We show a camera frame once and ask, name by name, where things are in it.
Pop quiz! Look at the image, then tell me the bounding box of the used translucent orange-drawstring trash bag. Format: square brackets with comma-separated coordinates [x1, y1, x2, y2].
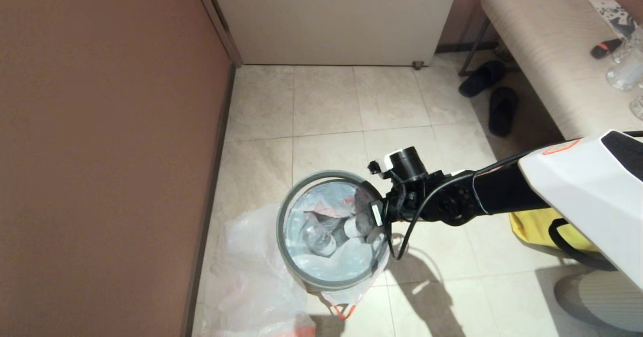
[284, 179, 391, 321]

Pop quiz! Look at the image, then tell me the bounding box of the grey bin rim ring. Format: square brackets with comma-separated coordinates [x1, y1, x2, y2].
[276, 170, 391, 291]

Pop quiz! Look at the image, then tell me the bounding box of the yellow bag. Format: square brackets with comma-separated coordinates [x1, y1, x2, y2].
[508, 207, 603, 255]

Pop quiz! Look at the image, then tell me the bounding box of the clean translucent white trash bag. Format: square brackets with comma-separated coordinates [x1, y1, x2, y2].
[193, 204, 317, 337]

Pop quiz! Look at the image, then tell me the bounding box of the plastic bottle with white label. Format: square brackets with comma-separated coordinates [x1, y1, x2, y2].
[344, 214, 373, 238]

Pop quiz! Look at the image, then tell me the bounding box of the clear crumpled plastic bottle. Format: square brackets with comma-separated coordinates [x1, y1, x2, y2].
[300, 216, 338, 257]

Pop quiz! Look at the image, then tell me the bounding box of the black slipper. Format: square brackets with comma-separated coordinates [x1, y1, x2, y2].
[488, 86, 519, 138]
[458, 60, 507, 98]

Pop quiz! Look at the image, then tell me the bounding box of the white door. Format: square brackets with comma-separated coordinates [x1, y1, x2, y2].
[205, 0, 463, 67]

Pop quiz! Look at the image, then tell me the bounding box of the beige bench with metal legs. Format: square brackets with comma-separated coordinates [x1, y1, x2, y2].
[458, 0, 643, 142]

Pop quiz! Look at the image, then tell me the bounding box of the grey ribbed rounded object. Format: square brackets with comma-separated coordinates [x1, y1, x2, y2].
[554, 269, 643, 332]

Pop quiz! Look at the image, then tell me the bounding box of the black and orange remote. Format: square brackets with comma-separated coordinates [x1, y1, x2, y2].
[590, 38, 623, 59]

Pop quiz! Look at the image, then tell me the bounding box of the black and white brochure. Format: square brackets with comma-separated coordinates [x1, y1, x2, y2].
[589, 0, 641, 39]

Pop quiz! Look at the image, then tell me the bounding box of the small silver wrist camera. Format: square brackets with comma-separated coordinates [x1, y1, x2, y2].
[369, 200, 387, 229]

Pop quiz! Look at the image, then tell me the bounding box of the thin black wrist camera cable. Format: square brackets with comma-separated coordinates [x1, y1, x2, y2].
[387, 154, 528, 261]

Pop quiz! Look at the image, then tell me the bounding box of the thick black arm cable loop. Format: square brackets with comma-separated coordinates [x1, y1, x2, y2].
[548, 218, 618, 271]

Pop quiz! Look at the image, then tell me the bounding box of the beige door frame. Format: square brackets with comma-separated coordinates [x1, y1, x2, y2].
[190, 0, 245, 68]

